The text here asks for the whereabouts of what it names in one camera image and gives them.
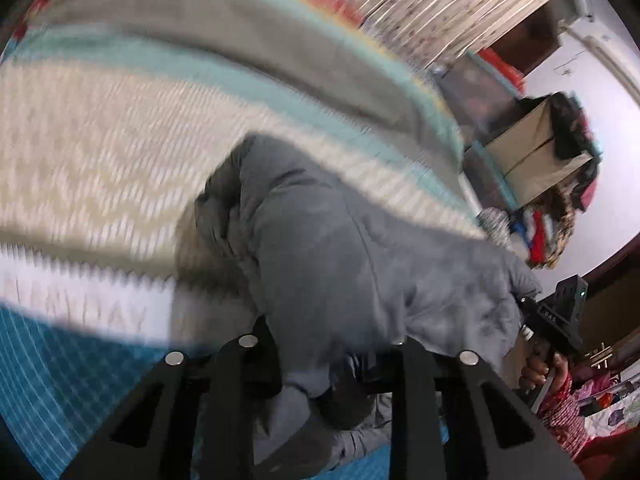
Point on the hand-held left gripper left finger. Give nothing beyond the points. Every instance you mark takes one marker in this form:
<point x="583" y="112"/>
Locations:
<point x="260" y="360"/>

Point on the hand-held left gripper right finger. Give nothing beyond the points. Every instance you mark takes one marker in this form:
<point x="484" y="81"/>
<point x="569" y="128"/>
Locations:
<point x="410" y="375"/>

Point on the grey puffer jacket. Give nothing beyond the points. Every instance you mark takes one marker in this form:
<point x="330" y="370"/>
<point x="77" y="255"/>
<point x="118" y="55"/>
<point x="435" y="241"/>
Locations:
<point x="325" y="270"/>

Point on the person's right forearm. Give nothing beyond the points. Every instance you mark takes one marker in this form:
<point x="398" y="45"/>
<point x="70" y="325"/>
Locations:
<point x="565" y="420"/>

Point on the person's right hand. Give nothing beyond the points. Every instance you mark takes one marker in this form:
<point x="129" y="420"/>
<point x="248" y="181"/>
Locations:
<point x="537" y="370"/>

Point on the pink printed cloth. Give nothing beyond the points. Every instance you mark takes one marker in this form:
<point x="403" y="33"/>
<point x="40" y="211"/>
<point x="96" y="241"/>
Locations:
<point x="615" y="410"/>

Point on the cardboard box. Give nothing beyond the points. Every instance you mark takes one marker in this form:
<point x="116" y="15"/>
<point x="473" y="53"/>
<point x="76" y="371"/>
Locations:
<point x="530" y="155"/>

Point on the patterned teal and beige bedspread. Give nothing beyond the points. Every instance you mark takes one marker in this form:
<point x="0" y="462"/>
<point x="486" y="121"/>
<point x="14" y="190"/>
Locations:
<point x="125" y="160"/>

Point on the beige floral curtain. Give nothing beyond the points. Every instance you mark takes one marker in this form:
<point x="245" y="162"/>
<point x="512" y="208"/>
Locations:
<point x="425" y="5"/>

